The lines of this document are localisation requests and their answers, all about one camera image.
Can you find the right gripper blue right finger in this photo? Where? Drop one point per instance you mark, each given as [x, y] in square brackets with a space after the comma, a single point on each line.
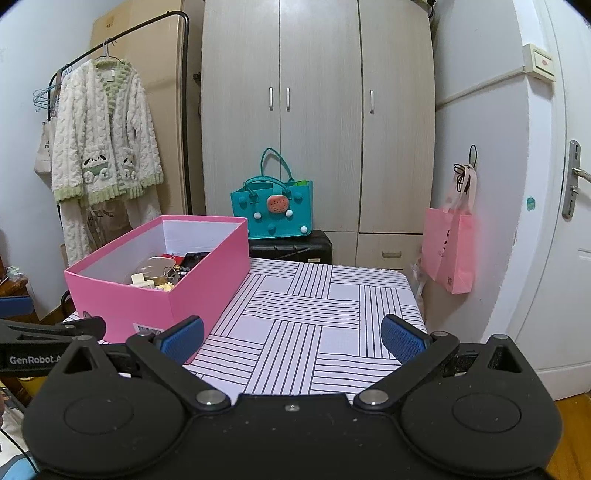
[423, 357]

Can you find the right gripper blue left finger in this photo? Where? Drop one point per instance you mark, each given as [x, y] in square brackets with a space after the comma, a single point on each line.
[161, 358]

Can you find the yellow starfish hair clip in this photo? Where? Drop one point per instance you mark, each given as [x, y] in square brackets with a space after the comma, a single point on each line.
[165, 287]

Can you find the pink cardboard box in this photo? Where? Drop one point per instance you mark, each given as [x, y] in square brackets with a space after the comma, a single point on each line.
[100, 283]

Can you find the pinkish rounded square case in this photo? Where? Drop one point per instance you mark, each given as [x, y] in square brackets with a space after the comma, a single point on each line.
[155, 267]

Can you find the black phone case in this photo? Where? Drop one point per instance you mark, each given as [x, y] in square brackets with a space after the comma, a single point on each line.
[190, 260]

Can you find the cream hair claw clip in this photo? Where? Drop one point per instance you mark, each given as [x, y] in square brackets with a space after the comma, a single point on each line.
[138, 280]

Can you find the pink paper shopping bag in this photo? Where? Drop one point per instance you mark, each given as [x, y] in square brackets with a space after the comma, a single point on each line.
[449, 245]

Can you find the striped tablecloth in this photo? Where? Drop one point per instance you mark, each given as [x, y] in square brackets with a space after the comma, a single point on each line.
[297, 328]

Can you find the white door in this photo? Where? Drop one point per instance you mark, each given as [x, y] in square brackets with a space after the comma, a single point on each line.
[544, 300]

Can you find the black suitcase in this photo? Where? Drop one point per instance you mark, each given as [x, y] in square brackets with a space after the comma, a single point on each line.
[314, 248]

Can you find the teal felt handbag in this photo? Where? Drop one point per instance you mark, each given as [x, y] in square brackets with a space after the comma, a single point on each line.
[275, 208]

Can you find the white knit cardigan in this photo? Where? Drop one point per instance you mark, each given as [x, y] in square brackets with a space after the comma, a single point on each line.
[104, 151]

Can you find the beige wardrobe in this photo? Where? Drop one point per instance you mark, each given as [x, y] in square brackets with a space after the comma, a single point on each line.
[338, 92]

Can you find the black clothes rack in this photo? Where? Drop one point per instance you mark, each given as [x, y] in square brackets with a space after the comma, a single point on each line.
[158, 53]

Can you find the metal door handle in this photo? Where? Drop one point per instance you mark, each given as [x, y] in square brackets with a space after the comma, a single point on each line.
[574, 173]

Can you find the wall light switch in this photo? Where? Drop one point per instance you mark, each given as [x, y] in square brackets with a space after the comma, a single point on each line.
[538, 63]

